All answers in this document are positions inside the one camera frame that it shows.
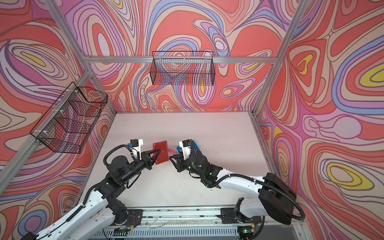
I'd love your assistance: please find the black wire basket left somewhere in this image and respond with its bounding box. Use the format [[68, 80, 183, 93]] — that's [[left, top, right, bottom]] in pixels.
[[30, 82, 108, 154]]

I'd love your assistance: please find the red leather card holder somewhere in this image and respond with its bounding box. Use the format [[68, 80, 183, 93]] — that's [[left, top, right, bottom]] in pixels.
[[153, 141, 179, 165]]

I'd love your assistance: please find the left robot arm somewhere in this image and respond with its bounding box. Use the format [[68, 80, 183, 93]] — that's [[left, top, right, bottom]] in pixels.
[[22, 140, 163, 240]]

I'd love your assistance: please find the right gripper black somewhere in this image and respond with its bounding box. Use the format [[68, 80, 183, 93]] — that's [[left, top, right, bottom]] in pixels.
[[169, 153, 205, 177]]

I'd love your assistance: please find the aluminium cage frame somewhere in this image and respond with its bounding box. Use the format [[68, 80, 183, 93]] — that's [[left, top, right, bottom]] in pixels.
[[1, 1, 311, 194]]

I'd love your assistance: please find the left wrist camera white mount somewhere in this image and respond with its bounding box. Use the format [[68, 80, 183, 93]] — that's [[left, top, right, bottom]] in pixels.
[[128, 139, 144, 161]]

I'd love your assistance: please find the black wire basket back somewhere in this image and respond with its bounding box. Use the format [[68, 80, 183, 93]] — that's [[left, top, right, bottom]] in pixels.
[[150, 50, 216, 86]]

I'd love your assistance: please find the black wire basket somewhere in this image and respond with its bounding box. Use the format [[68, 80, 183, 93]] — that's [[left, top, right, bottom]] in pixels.
[[30, 82, 108, 154], [150, 50, 216, 86]]

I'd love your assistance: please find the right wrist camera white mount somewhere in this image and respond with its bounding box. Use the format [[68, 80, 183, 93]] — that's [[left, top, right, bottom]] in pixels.
[[179, 140, 192, 160]]

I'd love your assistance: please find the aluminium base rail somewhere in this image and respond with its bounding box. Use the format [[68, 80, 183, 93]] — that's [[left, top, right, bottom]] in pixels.
[[59, 205, 304, 240]]

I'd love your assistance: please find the blue plastic card tray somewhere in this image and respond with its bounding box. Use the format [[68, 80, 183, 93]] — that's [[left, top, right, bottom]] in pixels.
[[177, 140, 199, 154]]

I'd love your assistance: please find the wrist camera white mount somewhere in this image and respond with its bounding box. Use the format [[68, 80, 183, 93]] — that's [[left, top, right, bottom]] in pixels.
[[128, 139, 144, 161], [179, 140, 192, 160]]

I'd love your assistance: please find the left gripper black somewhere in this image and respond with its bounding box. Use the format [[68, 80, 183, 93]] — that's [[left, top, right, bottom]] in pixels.
[[119, 149, 161, 186]]

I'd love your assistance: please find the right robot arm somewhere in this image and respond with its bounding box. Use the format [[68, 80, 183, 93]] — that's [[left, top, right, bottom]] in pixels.
[[169, 151, 306, 225]]

